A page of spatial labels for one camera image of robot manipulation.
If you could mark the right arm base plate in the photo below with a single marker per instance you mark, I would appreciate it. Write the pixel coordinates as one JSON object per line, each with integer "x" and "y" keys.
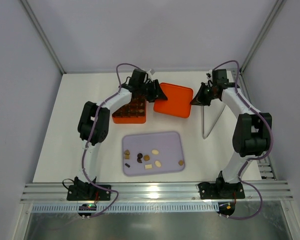
{"x": 218, "y": 191}

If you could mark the dark round foil chocolate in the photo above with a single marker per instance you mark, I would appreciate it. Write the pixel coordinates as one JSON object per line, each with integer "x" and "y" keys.
{"x": 139, "y": 155}

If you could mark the orange tin lid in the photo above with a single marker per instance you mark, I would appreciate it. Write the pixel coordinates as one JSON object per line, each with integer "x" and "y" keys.
{"x": 177, "y": 103}

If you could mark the tan brick chocolate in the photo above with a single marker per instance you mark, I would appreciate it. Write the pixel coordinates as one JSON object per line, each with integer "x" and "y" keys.
{"x": 127, "y": 157}

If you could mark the white swirl chocolate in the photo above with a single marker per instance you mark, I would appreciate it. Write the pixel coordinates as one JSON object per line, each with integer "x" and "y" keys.
{"x": 157, "y": 163}
{"x": 155, "y": 152}

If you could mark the tan ridged square chocolate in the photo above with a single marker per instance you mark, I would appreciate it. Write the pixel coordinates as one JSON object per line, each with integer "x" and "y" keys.
{"x": 146, "y": 158}

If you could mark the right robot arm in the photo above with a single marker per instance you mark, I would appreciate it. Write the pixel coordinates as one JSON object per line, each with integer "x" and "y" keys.
{"x": 251, "y": 138}

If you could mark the metal serving tongs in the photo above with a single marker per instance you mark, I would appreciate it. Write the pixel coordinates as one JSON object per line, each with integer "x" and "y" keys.
{"x": 210, "y": 117}

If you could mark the right side aluminium rail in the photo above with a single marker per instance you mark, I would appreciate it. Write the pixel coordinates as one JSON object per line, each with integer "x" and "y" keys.
{"x": 252, "y": 90}

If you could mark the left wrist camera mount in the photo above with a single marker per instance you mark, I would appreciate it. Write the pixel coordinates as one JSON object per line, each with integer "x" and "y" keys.
{"x": 151, "y": 71}

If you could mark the lavender plastic tray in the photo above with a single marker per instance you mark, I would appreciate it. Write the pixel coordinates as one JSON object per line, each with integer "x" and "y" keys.
{"x": 170, "y": 152}

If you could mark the orange chocolate tin box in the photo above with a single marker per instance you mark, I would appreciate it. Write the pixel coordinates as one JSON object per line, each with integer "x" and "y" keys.
{"x": 125, "y": 114}

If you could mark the white swirl chocolate lower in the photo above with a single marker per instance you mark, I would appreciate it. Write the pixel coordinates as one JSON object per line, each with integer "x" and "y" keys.
{"x": 157, "y": 163}

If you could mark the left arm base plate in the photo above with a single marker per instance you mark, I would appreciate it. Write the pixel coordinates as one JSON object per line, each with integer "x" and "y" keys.
{"x": 88, "y": 193}

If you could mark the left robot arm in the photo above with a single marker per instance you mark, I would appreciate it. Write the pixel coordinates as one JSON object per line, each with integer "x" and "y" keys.
{"x": 93, "y": 128}

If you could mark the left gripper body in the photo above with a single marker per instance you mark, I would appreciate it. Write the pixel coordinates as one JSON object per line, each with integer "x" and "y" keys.
{"x": 152, "y": 90}

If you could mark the white swirl chocolate upper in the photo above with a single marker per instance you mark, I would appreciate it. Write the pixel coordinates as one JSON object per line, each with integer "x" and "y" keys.
{"x": 155, "y": 152}

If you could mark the aluminium frame rail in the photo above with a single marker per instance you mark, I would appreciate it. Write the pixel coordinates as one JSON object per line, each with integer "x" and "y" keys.
{"x": 270, "y": 190}

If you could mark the tan heart chocolate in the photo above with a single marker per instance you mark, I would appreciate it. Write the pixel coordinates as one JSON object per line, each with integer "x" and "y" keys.
{"x": 126, "y": 151}

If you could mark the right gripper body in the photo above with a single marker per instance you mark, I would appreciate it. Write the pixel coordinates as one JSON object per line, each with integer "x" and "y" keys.
{"x": 206, "y": 92}

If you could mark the slotted cable duct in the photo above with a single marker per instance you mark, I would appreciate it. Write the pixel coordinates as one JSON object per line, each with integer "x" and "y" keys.
{"x": 126, "y": 207}

